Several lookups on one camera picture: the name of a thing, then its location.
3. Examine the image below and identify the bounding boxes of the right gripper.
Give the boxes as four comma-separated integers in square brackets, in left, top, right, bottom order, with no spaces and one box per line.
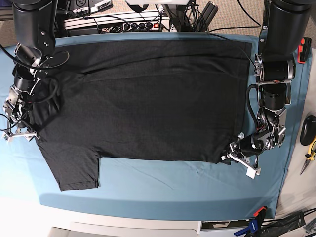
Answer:
[7,117,40,141]

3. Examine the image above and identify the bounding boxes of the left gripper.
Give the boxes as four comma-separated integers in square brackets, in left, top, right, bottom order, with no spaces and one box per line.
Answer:
[221,132,268,168]

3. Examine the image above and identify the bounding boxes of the black T-shirt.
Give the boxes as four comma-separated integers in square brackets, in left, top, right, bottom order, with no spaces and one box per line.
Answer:
[29,39,252,191]

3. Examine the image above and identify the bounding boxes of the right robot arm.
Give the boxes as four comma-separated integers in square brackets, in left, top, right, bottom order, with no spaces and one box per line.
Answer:
[1,0,70,142]

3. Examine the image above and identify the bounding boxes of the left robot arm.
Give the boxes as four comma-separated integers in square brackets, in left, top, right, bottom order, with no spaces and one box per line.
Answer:
[222,0,315,178]

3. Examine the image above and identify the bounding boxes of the blue orange clamp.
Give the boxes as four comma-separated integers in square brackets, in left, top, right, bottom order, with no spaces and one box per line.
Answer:
[234,206,268,237]

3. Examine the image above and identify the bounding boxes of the black computer mouse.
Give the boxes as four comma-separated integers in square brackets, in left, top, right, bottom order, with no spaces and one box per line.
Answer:
[300,115,316,146]

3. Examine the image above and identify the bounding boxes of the blue table cloth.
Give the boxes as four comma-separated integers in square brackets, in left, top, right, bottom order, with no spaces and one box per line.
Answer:
[0,32,313,219]

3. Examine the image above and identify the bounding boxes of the orange black clamp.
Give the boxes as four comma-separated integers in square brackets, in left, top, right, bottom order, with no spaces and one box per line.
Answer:
[298,37,312,64]

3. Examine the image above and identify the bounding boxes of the white power strip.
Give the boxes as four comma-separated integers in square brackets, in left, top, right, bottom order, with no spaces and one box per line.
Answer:
[105,20,171,33]

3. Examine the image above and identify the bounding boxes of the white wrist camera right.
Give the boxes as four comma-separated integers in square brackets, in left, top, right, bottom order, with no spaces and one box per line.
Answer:
[2,133,13,143]

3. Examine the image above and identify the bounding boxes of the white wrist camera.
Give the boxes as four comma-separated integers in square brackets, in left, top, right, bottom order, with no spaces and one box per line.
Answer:
[2,133,13,143]
[246,167,261,179]

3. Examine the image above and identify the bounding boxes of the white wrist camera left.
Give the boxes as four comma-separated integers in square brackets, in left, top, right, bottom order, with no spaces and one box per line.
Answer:
[246,167,261,179]

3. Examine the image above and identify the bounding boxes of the yellow handled pliers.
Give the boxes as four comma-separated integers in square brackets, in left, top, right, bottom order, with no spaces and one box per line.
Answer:
[300,138,316,175]

